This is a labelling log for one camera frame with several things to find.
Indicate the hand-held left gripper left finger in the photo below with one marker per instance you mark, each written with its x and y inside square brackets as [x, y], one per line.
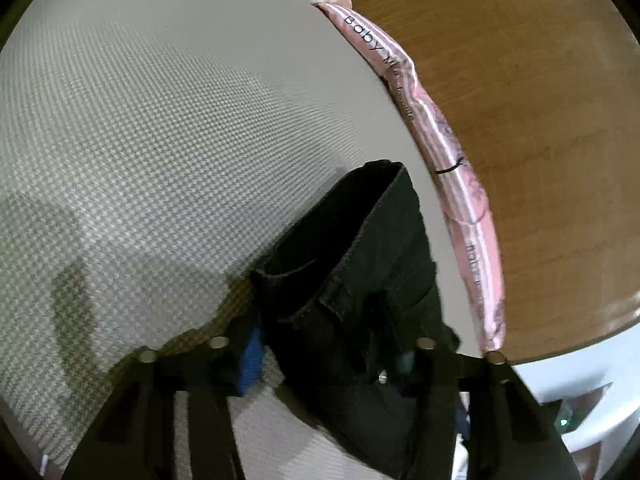
[250, 360]

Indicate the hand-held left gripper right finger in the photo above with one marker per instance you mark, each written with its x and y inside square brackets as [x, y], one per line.
[437, 385]

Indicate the black pants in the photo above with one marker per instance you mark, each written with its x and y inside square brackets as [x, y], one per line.
[350, 310]

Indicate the pink striped tree-print pillow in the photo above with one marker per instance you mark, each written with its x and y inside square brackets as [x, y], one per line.
[425, 120]
[482, 280]

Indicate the grey device with green light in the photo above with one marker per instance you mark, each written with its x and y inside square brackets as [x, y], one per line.
[565, 421]

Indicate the grey woven bed mat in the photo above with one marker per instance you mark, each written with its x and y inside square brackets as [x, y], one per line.
[150, 135]

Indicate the wooden headboard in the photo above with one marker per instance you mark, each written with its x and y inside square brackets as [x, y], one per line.
[540, 135]

